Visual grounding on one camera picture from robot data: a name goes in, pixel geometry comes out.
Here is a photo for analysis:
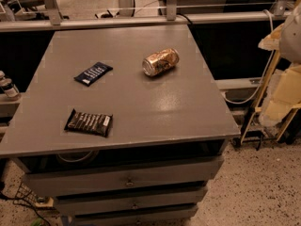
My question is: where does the orange soda can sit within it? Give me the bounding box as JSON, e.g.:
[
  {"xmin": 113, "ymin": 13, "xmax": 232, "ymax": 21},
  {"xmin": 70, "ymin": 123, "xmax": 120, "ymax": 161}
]
[{"xmin": 142, "ymin": 48, "xmax": 180, "ymax": 77}]

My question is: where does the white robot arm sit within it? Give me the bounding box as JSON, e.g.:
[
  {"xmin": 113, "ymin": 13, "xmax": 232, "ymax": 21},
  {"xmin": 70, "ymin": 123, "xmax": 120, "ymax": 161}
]
[{"xmin": 279, "ymin": 4, "xmax": 301, "ymax": 63}]

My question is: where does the brown chocolate rxbar wrapper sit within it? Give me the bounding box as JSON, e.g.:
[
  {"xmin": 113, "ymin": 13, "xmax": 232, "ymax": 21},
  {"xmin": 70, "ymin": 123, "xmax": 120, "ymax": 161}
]
[{"xmin": 64, "ymin": 109, "xmax": 113, "ymax": 137}]

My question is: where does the grey drawer cabinet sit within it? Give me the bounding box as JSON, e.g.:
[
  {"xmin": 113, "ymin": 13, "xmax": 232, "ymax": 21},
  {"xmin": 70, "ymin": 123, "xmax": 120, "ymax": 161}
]
[{"xmin": 0, "ymin": 24, "xmax": 242, "ymax": 226}]

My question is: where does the blue snack bar wrapper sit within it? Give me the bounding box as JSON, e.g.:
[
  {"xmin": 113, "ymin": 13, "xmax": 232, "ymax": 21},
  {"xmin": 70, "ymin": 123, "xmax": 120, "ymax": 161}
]
[{"xmin": 74, "ymin": 62, "xmax": 113, "ymax": 87}]

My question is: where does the top grey drawer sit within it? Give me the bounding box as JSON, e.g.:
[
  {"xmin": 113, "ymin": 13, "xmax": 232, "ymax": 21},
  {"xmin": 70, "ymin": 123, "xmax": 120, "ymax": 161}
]
[{"xmin": 23, "ymin": 156, "xmax": 224, "ymax": 197}]

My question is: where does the grey drawer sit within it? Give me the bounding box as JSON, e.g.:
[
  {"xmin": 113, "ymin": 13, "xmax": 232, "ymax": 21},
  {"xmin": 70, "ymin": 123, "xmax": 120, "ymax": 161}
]
[
  {"xmin": 74, "ymin": 203, "xmax": 198, "ymax": 226},
  {"xmin": 55, "ymin": 186, "xmax": 207, "ymax": 216},
  {"xmin": 23, "ymin": 156, "xmax": 224, "ymax": 197}
]

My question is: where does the bottom grey drawer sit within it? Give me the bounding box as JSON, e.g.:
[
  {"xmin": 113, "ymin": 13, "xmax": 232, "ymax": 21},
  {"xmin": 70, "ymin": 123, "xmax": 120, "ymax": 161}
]
[{"xmin": 74, "ymin": 203, "xmax": 198, "ymax": 226}]

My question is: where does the middle grey drawer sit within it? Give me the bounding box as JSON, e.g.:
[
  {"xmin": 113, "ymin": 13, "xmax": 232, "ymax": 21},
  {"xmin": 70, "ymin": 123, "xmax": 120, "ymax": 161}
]
[{"xmin": 55, "ymin": 186, "xmax": 207, "ymax": 216}]

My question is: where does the small bottle at left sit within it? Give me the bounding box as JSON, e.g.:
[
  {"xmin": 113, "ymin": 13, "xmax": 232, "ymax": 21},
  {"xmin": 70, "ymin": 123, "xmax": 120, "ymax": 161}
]
[{"xmin": 0, "ymin": 71, "xmax": 21, "ymax": 100}]

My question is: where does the white cable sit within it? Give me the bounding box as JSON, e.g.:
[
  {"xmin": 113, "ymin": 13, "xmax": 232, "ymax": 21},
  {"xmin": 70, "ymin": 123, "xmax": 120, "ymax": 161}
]
[{"xmin": 223, "ymin": 8, "xmax": 277, "ymax": 105}]

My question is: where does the yellow wooden easel frame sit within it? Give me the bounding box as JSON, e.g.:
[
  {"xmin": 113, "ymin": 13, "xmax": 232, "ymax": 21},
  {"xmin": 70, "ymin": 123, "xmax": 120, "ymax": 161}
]
[{"xmin": 240, "ymin": 23, "xmax": 301, "ymax": 142}]

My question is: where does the grey metal rail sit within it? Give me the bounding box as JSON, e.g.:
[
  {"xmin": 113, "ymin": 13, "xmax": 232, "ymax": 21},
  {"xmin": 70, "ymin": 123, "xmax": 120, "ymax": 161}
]
[{"xmin": 0, "ymin": 11, "xmax": 291, "ymax": 32}]

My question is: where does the black floor cable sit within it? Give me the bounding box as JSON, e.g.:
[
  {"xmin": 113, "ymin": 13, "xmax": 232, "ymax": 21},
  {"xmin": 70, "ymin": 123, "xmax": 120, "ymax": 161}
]
[{"xmin": 0, "ymin": 182, "xmax": 53, "ymax": 226}]

